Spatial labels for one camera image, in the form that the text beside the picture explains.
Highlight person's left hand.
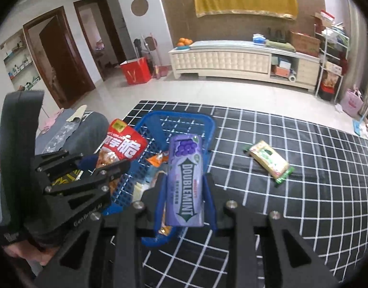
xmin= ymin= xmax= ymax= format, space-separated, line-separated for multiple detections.
xmin=3 ymin=244 xmax=58 ymax=265

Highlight black router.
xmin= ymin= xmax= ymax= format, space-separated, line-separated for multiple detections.
xmin=267 ymin=27 xmax=289 ymax=42

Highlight small orange snack packet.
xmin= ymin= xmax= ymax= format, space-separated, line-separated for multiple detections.
xmin=146 ymin=151 xmax=170 ymax=168

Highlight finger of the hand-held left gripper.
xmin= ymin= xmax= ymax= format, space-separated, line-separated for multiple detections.
xmin=33 ymin=151 xmax=84 ymax=172
xmin=43 ymin=160 xmax=132 ymax=214

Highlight pink cloth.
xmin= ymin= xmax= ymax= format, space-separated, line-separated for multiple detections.
xmin=41 ymin=110 xmax=64 ymax=134

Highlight pink gift bag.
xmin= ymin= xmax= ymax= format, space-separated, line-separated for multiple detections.
xmin=342 ymin=85 xmax=364 ymax=117

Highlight white tv cabinet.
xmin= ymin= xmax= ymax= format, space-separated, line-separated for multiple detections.
xmin=168 ymin=40 xmax=321 ymax=92

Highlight green folded cloth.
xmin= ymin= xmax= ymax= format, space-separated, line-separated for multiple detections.
xmin=264 ymin=40 xmax=296 ymax=51

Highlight purple chewing gum pack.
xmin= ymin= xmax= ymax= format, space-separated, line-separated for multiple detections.
xmin=166 ymin=134 xmax=206 ymax=227

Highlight wall shelf with small boxes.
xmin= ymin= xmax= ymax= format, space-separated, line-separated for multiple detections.
xmin=0 ymin=32 xmax=42 ymax=91

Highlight brown cardboard box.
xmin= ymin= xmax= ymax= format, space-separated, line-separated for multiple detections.
xmin=290 ymin=31 xmax=321 ymax=57

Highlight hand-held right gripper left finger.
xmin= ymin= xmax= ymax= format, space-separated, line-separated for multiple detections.
xmin=34 ymin=172 xmax=170 ymax=288

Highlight beige cracker packet green ends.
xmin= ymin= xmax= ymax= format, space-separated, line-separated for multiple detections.
xmin=243 ymin=140 xmax=295 ymax=185

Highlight yellow black packet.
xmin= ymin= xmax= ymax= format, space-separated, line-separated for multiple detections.
xmin=50 ymin=169 xmax=83 ymax=187

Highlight blue plastic basket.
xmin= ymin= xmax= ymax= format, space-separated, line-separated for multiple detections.
xmin=101 ymin=111 xmax=217 ymax=248

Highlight pile of oranges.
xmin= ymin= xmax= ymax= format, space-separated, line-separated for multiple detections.
xmin=176 ymin=37 xmax=193 ymax=50

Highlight clear packet with white cake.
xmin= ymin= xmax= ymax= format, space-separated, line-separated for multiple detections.
xmin=132 ymin=180 xmax=155 ymax=202

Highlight white metal shelf rack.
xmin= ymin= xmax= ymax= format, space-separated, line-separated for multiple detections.
xmin=314 ymin=12 xmax=351 ymax=102

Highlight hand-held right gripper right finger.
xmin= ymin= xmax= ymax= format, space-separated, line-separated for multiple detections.
xmin=202 ymin=172 xmax=340 ymax=288

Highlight red paper bag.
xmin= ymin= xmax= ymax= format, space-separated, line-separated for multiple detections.
xmin=120 ymin=58 xmax=152 ymax=85

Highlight orange-red snack bag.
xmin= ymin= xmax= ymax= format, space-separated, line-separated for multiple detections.
xmin=95 ymin=118 xmax=149 ymax=193

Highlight brown wooden door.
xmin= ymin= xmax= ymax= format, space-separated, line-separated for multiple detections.
xmin=23 ymin=6 xmax=96 ymax=109

